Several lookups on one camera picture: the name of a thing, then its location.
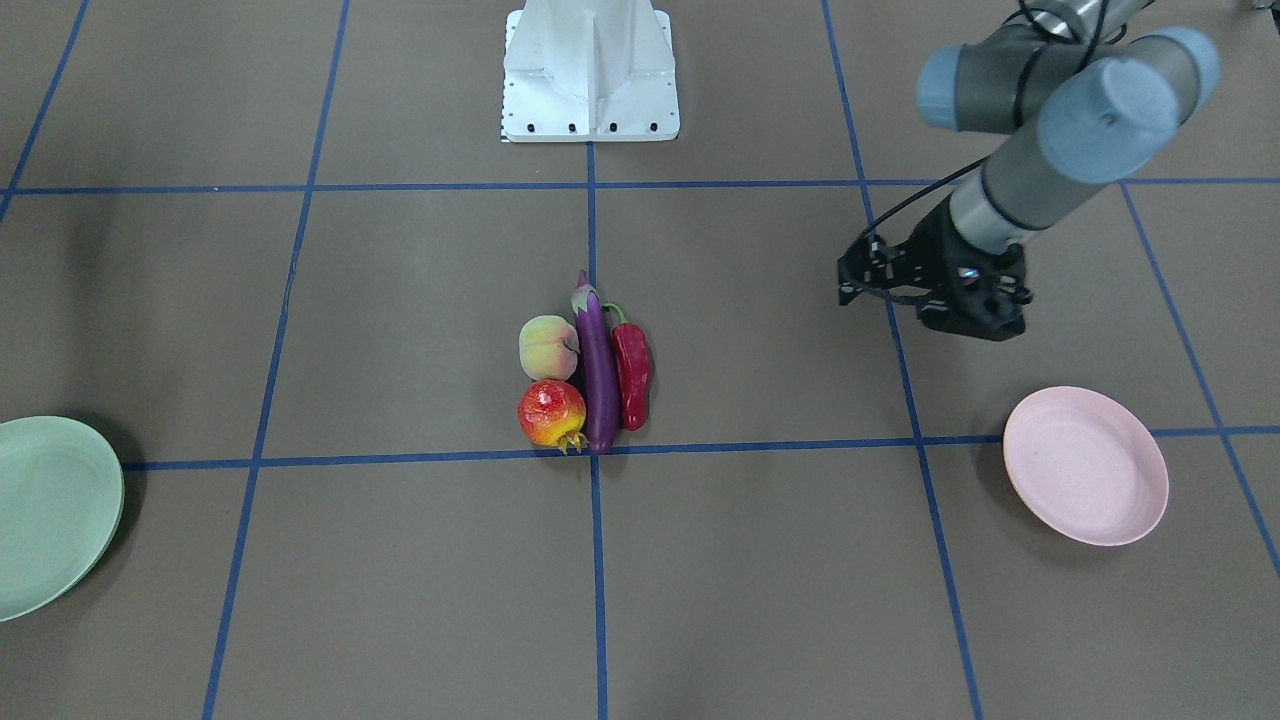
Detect pink plate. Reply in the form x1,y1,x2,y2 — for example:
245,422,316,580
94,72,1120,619
1002,386,1170,547

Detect green plate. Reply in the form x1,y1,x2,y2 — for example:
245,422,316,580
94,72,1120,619
1,416,125,623

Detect white camera mast column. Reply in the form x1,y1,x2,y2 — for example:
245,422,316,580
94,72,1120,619
500,1,681,143

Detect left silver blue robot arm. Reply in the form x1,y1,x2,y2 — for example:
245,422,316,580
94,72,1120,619
837,1,1222,342

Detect yellow pink peach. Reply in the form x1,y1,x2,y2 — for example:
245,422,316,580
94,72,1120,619
518,315,580,380

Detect purple eggplant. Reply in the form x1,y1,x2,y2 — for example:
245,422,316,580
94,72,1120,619
570,269,621,455

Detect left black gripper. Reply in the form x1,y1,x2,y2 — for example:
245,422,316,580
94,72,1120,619
837,200,1033,342

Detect red chili pepper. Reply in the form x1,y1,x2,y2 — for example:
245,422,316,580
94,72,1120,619
603,304,653,432

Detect red yellow pomegranate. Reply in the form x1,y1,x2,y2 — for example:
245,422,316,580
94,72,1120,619
516,379,588,454

